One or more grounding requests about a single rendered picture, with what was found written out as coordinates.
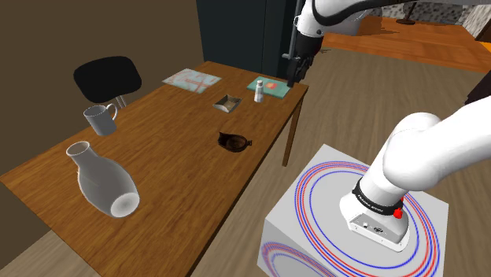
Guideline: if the teal book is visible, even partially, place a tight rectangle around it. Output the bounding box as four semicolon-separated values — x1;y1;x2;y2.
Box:
245;76;292;100

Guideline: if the white shaker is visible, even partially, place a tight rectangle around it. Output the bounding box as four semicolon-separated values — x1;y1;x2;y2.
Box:
253;79;265;104

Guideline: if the dark tall cabinet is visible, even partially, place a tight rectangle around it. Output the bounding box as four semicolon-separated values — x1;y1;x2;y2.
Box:
195;0;305;80

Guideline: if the grey square dish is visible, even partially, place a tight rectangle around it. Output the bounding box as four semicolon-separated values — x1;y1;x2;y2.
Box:
212;94;243;114

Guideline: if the pale patterned paper sheet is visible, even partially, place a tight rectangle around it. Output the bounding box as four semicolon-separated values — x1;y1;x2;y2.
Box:
161;68;223;94

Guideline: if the dark brown bowl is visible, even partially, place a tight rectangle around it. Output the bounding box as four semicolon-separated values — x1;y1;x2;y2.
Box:
217;131;253;153

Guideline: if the white ringed robot stand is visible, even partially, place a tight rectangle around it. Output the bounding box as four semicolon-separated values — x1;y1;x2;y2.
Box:
256;143;450;277

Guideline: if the brown wooden table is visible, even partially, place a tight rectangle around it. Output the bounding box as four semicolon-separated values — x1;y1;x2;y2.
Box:
0;60;310;277

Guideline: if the black chair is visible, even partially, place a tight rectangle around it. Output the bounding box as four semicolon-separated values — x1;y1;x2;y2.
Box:
72;55;143;109

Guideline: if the grey mug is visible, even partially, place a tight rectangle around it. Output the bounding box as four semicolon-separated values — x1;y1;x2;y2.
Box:
83;102;119;138

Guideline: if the grey vase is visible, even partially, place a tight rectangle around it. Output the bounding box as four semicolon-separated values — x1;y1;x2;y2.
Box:
65;140;142;220

